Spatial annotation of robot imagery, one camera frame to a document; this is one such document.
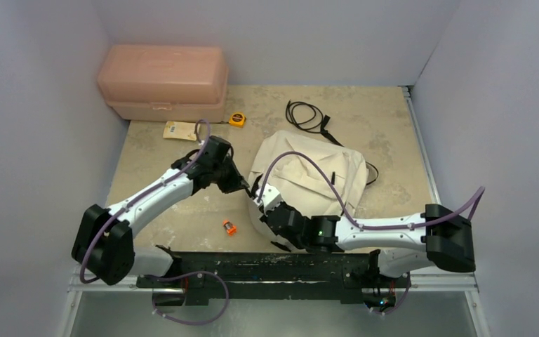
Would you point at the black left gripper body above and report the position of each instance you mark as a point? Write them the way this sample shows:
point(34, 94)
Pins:
point(222, 173)

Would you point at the beige canvas backpack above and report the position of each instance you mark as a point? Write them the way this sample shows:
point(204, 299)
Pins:
point(303, 177)

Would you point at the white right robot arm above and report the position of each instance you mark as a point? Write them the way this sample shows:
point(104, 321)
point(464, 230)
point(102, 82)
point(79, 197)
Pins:
point(435, 237)

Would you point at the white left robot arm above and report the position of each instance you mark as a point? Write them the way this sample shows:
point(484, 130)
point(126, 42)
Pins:
point(104, 244)

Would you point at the orange pencil sharpener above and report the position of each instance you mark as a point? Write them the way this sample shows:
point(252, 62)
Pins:
point(229, 227)

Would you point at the yellow tape measure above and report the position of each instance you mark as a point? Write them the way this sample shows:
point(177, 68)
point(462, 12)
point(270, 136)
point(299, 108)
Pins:
point(237, 119)

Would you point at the tan paper card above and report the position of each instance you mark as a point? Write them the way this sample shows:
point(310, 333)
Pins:
point(179, 130)

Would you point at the pink plastic storage box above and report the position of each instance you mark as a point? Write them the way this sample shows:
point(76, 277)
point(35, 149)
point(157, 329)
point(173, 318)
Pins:
point(165, 83)

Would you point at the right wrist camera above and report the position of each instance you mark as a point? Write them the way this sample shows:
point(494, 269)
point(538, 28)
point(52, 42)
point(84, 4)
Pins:
point(266, 198)

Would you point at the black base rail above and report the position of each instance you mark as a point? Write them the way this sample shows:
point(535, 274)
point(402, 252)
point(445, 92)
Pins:
point(349, 278)

